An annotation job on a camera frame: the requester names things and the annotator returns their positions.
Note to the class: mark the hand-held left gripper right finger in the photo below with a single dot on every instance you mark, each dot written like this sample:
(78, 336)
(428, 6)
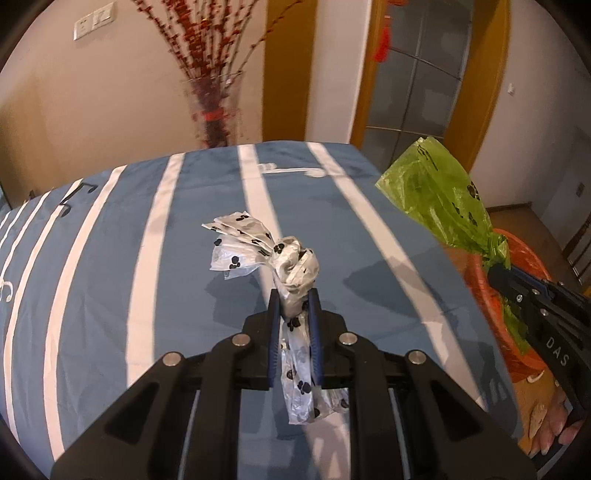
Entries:
(315, 332)

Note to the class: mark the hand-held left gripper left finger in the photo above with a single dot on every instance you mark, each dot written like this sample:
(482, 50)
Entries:
(275, 332)

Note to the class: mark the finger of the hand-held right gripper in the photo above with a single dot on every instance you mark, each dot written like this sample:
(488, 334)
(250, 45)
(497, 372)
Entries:
(508, 284)
(531, 278)

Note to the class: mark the orange plastic basket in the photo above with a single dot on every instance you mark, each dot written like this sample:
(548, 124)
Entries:
(485, 300)

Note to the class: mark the clear plastic bag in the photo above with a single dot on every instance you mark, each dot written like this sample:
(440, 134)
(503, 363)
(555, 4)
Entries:
(295, 267)

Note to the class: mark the green paw-print plastic bag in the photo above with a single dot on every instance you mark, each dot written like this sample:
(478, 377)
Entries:
(434, 194)

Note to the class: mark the person's right hand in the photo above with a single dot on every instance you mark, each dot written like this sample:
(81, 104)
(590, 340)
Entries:
(554, 429)

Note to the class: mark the wooden stair railing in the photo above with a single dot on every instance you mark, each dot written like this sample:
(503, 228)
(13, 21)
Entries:
(577, 249)

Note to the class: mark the blue white-striped blanket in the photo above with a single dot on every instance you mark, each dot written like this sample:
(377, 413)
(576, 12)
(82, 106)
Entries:
(92, 277)

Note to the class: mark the frosted glass door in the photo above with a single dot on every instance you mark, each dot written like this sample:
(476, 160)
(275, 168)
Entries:
(415, 92)

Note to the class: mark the glass vase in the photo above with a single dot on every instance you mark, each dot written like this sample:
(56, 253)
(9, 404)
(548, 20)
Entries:
(212, 115)

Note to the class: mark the red berry branches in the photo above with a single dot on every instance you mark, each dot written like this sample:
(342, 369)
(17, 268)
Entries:
(194, 37)

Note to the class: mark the wooden door frame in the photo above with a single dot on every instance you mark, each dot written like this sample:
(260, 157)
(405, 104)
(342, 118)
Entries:
(489, 92)

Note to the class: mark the wooden wall panel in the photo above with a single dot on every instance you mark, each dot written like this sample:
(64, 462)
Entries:
(291, 69)

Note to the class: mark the red tasselled wall decoration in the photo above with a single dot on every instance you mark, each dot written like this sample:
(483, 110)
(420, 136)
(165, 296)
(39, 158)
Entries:
(383, 46)

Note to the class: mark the white wall switch plate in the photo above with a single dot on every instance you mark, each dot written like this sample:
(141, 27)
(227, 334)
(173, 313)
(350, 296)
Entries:
(94, 21)

